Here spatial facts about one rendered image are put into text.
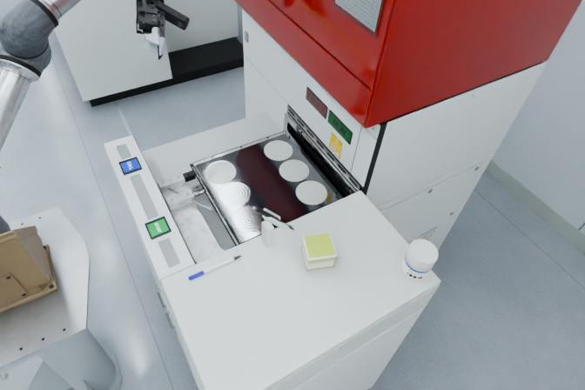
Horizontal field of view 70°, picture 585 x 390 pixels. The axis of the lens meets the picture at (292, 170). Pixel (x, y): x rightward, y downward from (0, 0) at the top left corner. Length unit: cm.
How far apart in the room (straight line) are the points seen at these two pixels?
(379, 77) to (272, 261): 53
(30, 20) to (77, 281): 71
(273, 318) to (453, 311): 139
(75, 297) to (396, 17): 107
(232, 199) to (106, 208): 136
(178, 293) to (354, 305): 43
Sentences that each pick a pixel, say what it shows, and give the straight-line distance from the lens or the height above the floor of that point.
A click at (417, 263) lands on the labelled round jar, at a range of 107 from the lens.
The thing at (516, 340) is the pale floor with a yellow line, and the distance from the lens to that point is 236.
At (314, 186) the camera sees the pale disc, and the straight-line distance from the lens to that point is 135.
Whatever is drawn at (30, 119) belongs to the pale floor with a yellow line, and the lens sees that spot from 332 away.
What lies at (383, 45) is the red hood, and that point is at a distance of 95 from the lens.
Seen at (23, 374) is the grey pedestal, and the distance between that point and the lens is 222.
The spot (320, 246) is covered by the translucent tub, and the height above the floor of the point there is 103.
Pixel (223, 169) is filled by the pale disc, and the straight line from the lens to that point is 139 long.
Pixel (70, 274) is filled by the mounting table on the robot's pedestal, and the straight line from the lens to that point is 136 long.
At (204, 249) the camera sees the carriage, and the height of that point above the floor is 88.
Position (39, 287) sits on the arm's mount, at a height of 86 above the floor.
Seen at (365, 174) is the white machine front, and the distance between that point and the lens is 123.
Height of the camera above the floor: 191
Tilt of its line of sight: 47 degrees down
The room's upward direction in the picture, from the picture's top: 5 degrees clockwise
